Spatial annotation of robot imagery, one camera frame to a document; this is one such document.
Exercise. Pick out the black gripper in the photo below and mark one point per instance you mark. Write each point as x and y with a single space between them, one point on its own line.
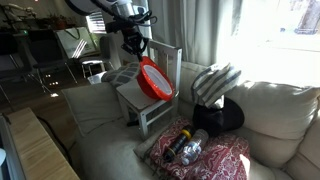
133 39

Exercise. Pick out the red bowl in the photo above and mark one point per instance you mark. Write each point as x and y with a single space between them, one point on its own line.
155 80

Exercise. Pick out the grey white striped towel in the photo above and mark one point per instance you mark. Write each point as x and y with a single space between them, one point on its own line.
213 83

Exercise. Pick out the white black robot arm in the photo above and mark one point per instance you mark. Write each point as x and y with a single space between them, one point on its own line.
100 5

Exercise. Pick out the grey upholstered chair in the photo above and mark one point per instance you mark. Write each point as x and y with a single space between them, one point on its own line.
105 50

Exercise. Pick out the small white wooden chair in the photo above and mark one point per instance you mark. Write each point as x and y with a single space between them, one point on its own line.
135 96

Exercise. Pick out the black office chair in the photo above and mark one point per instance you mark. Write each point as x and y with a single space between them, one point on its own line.
46 50

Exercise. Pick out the black hat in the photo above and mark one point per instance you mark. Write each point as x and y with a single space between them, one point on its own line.
216 118

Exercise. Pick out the grey white lattice pillow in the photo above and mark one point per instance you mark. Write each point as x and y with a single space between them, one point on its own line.
121 75

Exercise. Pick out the white metal stool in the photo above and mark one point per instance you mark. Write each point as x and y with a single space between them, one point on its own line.
92 62

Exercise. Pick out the white window blind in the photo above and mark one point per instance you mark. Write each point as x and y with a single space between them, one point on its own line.
96 23

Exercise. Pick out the white sheer curtain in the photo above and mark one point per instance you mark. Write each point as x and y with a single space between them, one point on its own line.
193 30

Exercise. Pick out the white shopping bag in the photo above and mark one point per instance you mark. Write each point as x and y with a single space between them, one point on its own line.
75 41

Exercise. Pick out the white loose sofa cushion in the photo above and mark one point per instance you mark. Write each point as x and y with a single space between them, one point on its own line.
93 106

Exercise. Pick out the black bottle with yellow band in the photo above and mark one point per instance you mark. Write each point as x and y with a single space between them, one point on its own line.
178 145

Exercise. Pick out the clear plastic water bottle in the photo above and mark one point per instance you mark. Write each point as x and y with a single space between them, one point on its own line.
193 148

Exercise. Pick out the pink patterned pillow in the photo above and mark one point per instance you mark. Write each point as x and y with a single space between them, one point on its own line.
220 156

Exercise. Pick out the light wooden table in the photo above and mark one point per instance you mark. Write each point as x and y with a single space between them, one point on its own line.
40 150

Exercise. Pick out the white fabric sofa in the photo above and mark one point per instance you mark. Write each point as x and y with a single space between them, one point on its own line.
276 113

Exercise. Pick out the white round device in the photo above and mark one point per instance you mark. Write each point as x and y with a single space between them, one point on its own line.
2 156

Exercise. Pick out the aluminium frame rails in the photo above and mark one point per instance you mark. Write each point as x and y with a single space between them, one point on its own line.
6 150

